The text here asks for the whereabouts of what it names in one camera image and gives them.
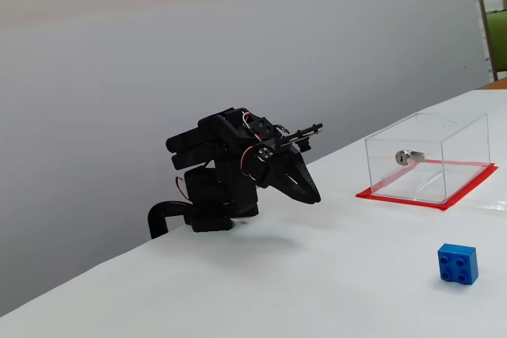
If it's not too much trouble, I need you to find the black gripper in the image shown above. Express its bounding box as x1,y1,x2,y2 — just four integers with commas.
237,114,322,206

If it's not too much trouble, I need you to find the blue lego brick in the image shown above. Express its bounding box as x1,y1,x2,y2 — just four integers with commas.
436,242,480,287

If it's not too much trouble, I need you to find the transparent acrylic box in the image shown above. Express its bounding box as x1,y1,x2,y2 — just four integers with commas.
364,112,491,205

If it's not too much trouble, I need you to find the silver cam lock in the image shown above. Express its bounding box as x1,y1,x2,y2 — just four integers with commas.
395,150,425,165

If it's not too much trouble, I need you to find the black table clamp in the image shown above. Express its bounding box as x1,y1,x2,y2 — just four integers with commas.
147,199,195,240

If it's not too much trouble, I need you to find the red tape rectangle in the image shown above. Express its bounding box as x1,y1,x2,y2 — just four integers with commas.
355,158,499,212

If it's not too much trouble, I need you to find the brown wooden table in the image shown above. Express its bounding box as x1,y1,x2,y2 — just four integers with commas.
477,78,507,92

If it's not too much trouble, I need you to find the green object behind shelf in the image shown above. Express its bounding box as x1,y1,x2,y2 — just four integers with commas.
486,10,507,81

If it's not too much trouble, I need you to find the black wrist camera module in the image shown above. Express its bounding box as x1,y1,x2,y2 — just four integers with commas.
278,123,325,153

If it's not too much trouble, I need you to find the red white gripper servo cable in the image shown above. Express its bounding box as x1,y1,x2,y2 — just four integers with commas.
240,111,266,180

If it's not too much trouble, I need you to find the metal shelf frame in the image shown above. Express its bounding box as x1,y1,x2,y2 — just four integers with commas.
471,0,507,82

